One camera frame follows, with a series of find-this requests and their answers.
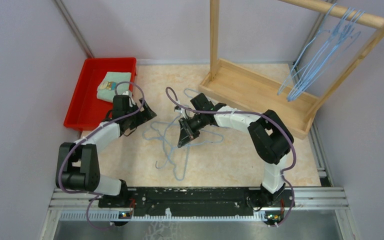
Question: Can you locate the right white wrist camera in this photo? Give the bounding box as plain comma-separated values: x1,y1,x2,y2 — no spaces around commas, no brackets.
174,100,189,119

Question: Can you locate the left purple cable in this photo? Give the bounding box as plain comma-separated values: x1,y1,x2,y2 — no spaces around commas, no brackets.
56,81,146,231

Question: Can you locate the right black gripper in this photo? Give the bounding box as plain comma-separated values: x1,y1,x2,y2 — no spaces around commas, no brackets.
178,112,207,148

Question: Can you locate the red plastic bin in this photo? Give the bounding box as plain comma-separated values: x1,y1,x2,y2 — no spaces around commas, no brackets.
63,57,137,132

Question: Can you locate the folded light green cloth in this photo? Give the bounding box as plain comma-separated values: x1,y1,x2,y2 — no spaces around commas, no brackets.
96,71,132,103

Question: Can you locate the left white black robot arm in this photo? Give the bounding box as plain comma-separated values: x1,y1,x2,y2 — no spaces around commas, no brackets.
55,95,157,207

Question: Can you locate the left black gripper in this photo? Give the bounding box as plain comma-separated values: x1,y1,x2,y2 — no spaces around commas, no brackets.
125,97,156,130

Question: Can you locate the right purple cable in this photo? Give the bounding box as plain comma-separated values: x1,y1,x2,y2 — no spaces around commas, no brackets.
165,86,298,227

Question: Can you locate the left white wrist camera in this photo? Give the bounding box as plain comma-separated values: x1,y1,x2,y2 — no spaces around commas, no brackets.
121,90,136,107

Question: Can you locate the aluminium frame rail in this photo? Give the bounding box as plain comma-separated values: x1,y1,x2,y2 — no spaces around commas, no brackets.
48,187,349,224

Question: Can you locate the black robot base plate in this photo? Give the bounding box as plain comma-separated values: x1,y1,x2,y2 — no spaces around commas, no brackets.
98,186,295,217

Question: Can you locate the wooden hanger rack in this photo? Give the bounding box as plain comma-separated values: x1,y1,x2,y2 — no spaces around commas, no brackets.
198,0,384,139

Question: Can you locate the purple cable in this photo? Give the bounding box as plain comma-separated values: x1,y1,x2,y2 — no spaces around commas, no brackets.
165,86,298,227
56,81,146,231

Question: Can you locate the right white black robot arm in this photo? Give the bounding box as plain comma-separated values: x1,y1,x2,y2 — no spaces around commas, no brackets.
175,93,297,206

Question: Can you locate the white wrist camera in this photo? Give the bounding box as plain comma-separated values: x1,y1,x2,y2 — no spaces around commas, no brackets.
121,90,136,107
174,100,189,119

